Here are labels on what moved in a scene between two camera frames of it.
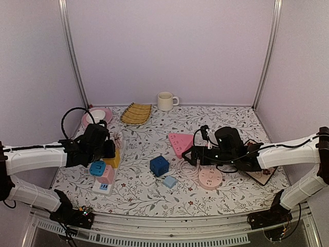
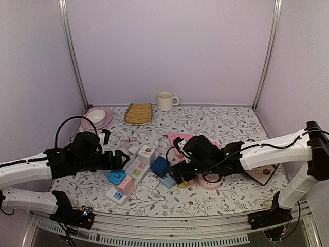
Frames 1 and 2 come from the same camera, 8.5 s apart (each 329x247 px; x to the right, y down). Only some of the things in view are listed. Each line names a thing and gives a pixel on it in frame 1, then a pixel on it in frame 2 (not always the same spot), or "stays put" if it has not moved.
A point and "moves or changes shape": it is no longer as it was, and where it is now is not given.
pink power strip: (180, 142) stays put
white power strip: (105, 189) -> (138, 171)
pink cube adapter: (108, 175) -> (126, 186)
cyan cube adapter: (97, 168) moves or changes shape
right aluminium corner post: (276, 20) stays put
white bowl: (96, 115) stays put
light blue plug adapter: (169, 181) stays put
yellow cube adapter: (115, 161) moves or changes shape
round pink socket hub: (210, 178) stays put
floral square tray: (262, 176) stays put
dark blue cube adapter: (159, 165) stays put
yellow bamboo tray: (135, 113) stays put
